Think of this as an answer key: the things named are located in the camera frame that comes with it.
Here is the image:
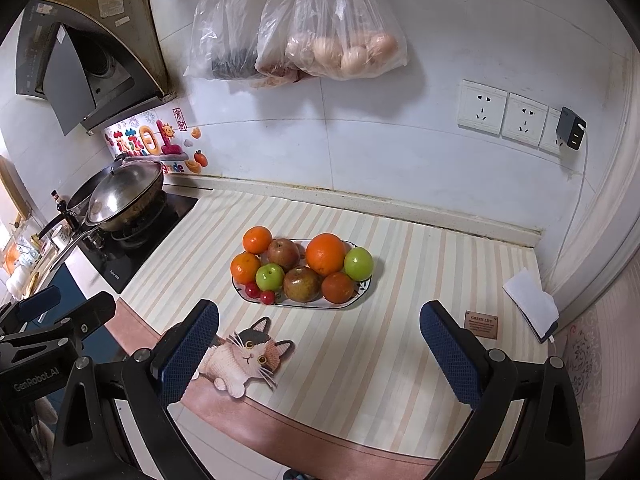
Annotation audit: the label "striped cat print mat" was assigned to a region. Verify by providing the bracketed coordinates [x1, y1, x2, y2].
[117, 190, 563, 466]

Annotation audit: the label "black gas stove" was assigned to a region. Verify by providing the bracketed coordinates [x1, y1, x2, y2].
[65, 192, 200, 295]

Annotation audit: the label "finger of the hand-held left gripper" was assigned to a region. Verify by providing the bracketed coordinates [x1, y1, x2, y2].
[0, 285, 62, 333]
[0, 291, 117, 356]

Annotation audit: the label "red apple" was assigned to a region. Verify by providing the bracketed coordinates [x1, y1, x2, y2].
[267, 238, 302, 269]

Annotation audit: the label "floral ceramic plate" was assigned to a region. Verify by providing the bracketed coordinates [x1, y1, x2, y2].
[231, 237, 375, 310]

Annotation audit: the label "white charger cable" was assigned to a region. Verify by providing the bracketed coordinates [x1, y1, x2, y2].
[550, 147, 590, 293]

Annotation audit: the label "dark reddish orange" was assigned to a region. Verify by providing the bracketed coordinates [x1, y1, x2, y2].
[321, 271, 356, 305]

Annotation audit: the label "large orange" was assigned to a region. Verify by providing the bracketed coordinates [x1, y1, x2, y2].
[305, 233, 348, 277]

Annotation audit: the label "blue cabinet door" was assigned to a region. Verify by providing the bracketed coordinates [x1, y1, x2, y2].
[47, 255, 123, 361]

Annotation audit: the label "colourful wall stickers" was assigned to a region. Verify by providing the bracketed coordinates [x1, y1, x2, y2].
[104, 107, 208, 175]

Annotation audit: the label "white folded cloth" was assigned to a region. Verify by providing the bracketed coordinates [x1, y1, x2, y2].
[502, 268, 560, 345]

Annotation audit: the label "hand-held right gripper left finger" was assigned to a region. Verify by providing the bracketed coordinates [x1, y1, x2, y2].
[50, 299, 221, 480]

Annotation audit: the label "black plug charger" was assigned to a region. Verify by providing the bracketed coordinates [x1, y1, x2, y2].
[556, 106, 587, 152]

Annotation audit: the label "white wall socket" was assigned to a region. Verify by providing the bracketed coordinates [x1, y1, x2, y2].
[539, 106, 568, 157]
[457, 79, 508, 136]
[501, 92, 549, 148]

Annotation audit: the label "person's left forearm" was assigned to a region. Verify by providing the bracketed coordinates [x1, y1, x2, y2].
[30, 392, 58, 441]

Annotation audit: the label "dark wok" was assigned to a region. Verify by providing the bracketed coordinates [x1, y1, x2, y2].
[37, 167, 168, 241]

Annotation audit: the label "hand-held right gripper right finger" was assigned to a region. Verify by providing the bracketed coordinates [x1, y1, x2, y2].
[419, 301, 586, 480]

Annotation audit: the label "green apple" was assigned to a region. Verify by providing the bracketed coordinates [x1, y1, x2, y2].
[343, 247, 374, 282]
[255, 263, 286, 292]

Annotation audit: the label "clear plastic bag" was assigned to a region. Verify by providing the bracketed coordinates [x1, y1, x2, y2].
[184, 0, 281, 82]
[255, 0, 408, 81]

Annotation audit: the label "brownish apple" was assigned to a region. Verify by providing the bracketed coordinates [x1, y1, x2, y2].
[283, 266, 323, 303]

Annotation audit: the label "grey range hood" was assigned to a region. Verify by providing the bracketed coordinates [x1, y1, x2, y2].
[14, 0, 178, 137]

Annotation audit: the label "small orange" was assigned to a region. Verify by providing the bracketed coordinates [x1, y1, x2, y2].
[243, 226, 274, 255]
[231, 252, 262, 284]

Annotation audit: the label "pile of eggs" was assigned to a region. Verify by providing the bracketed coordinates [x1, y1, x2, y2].
[286, 30, 401, 81]

